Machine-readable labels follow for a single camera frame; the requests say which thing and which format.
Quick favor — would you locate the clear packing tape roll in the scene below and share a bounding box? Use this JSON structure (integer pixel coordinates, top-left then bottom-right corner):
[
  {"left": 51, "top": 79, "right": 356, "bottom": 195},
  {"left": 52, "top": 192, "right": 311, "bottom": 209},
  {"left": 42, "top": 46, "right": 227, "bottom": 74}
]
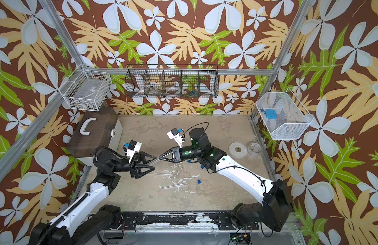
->
[{"left": 247, "top": 141, "right": 262, "bottom": 158}]

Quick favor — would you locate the blue object in basket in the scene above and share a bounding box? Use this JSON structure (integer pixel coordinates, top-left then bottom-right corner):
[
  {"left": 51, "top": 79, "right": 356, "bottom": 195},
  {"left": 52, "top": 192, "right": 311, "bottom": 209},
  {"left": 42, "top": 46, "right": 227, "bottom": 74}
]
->
[{"left": 265, "top": 109, "right": 277, "bottom": 119}]

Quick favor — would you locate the white wire basket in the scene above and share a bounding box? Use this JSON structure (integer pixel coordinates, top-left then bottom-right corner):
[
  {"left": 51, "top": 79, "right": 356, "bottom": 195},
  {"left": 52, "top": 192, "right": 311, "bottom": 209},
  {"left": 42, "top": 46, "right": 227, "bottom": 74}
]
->
[
  {"left": 256, "top": 89, "right": 314, "bottom": 141},
  {"left": 59, "top": 65, "right": 112, "bottom": 111}
]

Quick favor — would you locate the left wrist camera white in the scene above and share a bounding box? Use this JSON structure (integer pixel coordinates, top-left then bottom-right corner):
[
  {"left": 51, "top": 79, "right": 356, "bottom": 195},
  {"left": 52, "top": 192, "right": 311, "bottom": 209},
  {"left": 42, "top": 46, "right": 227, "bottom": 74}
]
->
[{"left": 123, "top": 140, "right": 142, "bottom": 163}]

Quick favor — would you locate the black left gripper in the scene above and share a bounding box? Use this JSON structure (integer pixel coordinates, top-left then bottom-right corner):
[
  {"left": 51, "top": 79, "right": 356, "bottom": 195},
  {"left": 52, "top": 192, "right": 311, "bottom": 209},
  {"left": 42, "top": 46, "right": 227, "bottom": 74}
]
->
[{"left": 112, "top": 151, "right": 156, "bottom": 179}]

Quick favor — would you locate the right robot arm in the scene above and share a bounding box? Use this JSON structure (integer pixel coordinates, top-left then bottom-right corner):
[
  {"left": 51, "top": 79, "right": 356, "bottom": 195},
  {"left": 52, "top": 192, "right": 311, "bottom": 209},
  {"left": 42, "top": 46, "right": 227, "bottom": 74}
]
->
[{"left": 158, "top": 128, "right": 293, "bottom": 232}]

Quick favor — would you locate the white foam tape roll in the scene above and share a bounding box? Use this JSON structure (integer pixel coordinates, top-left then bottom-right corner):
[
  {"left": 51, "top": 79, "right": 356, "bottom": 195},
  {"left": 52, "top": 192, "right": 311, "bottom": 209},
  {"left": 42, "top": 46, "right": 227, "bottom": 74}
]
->
[{"left": 229, "top": 142, "right": 248, "bottom": 159}]

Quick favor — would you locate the aluminium frame rail left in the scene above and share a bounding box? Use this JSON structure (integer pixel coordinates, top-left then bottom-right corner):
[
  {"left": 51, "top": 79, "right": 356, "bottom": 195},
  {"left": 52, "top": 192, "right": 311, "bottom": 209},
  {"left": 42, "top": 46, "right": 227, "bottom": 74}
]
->
[{"left": 0, "top": 95, "right": 64, "bottom": 183}]

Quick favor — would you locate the white wire basket right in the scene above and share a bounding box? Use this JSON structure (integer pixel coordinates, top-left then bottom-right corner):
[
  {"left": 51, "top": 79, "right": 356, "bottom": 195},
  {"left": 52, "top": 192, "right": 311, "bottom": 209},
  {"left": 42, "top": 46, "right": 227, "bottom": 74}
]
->
[{"left": 256, "top": 89, "right": 314, "bottom": 141}]

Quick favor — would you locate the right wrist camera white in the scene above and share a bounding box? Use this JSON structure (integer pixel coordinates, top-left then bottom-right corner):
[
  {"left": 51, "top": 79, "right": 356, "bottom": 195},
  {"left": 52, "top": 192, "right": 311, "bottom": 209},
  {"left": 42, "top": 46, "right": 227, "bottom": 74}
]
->
[{"left": 167, "top": 128, "right": 184, "bottom": 148}]

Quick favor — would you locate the aluminium frame post right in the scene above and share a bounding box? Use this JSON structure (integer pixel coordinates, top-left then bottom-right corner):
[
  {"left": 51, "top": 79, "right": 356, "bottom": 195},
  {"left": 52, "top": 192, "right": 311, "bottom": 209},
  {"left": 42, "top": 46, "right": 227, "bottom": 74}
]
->
[{"left": 256, "top": 0, "right": 316, "bottom": 99}]

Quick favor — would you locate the aluminium frame post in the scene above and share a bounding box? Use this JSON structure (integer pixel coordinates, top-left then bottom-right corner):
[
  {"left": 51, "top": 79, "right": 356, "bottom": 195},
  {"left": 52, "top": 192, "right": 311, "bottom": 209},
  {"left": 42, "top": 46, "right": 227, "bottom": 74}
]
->
[
  {"left": 39, "top": 0, "right": 85, "bottom": 67},
  {"left": 256, "top": 0, "right": 316, "bottom": 99}
]

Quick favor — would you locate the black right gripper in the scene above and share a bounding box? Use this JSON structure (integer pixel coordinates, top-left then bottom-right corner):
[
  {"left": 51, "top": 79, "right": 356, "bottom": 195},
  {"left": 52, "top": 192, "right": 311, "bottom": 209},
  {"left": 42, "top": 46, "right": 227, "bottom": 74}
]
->
[{"left": 161, "top": 147, "right": 204, "bottom": 164}]

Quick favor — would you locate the aluminium frame post left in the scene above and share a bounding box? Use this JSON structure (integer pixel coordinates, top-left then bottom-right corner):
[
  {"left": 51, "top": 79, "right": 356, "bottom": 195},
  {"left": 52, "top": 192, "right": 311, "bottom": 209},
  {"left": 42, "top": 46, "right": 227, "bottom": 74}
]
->
[{"left": 39, "top": 0, "right": 85, "bottom": 67}]

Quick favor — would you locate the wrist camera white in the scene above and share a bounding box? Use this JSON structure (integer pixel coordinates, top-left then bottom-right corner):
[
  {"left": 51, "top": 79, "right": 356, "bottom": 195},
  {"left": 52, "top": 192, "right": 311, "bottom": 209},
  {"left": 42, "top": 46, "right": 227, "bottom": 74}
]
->
[
  {"left": 123, "top": 140, "right": 142, "bottom": 163},
  {"left": 167, "top": 128, "right": 184, "bottom": 148}
]

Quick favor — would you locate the white wire basket left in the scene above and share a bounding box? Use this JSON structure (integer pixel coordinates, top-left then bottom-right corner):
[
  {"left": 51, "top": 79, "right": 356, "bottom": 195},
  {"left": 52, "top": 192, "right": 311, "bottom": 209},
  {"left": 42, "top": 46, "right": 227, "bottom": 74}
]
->
[{"left": 59, "top": 65, "right": 112, "bottom": 111}]

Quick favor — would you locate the aluminium frame rail back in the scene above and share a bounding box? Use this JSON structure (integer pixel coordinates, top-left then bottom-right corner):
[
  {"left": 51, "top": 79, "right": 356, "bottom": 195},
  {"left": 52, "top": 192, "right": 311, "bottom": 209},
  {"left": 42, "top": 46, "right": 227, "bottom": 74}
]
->
[{"left": 84, "top": 68, "right": 274, "bottom": 76}]

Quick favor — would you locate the clear test tube middle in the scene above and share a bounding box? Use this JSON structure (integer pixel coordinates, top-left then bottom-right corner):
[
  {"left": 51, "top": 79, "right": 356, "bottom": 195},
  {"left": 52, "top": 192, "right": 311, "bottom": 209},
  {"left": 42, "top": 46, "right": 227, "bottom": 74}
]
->
[{"left": 152, "top": 173, "right": 171, "bottom": 177}]

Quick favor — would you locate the aluminium frame rail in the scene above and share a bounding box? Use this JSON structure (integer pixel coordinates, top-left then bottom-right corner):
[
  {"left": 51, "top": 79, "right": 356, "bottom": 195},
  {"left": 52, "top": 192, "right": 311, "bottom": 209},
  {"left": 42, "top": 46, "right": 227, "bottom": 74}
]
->
[
  {"left": 0, "top": 95, "right": 64, "bottom": 183},
  {"left": 84, "top": 68, "right": 274, "bottom": 76}
]

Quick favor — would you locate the black wire basket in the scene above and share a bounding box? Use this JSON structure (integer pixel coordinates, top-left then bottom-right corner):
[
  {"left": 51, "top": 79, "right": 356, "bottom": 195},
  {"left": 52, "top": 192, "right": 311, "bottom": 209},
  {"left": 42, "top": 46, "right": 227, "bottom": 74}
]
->
[{"left": 124, "top": 64, "right": 220, "bottom": 98}]

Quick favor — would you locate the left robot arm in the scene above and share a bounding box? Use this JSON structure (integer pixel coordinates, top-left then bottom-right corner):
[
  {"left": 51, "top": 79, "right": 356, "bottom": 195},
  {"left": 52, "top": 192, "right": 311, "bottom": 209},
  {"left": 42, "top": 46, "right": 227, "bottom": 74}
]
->
[{"left": 29, "top": 147, "right": 155, "bottom": 245}]

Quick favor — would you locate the brown lid storage box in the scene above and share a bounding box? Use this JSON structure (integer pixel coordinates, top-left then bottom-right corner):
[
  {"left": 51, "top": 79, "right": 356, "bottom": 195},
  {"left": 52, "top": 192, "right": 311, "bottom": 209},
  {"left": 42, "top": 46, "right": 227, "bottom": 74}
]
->
[{"left": 66, "top": 107, "right": 122, "bottom": 166}]

